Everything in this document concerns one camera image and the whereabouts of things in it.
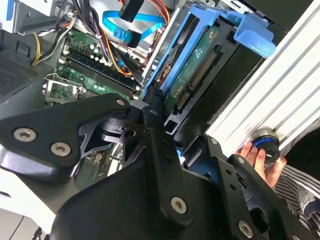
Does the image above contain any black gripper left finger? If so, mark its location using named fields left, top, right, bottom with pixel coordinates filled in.
left=0, top=86, right=195, bottom=228

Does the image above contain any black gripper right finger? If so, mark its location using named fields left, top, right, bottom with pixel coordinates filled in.
left=184, top=134, right=316, bottom=240

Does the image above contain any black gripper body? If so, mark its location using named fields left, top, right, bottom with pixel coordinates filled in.
left=48, top=158, right=241, bottom=240

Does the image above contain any round black tool blue ring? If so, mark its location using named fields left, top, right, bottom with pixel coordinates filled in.
left=250, top=126, right=281, bottom=166

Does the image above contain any hard disk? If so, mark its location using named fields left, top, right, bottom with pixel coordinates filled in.
left=142, top=4, right=277, bottom=136

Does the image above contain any bare human hand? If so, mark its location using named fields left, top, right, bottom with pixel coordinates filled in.
left=234, top=141, right=288, bottom=189

